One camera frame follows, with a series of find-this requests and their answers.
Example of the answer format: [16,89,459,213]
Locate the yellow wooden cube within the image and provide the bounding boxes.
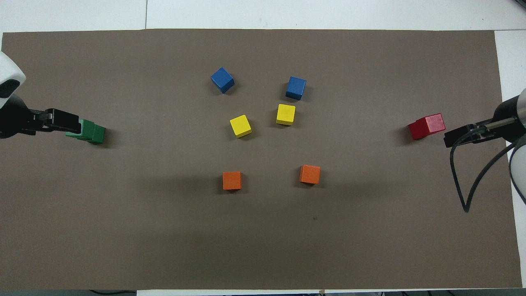
[276,104,296,126]
[229,114,253,139]

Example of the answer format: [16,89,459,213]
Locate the orange wooden cube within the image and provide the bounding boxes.
[222,171,242,191]
[300,164,321,185]

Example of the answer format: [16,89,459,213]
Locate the blue wooden cube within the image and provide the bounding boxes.
[285,76,307,101]
[210,67,235,94]

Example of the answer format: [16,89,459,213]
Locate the brown paper mat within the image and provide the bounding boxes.
[0,29,522,290]

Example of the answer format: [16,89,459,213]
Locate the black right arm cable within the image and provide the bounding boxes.
[450,117,526,213]

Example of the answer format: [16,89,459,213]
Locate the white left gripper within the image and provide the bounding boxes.
[0,51,81,139]

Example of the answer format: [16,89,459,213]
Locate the black floor cable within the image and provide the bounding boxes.
[88,289,137,296]

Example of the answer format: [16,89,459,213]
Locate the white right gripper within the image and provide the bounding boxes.
[444,88,526,148]

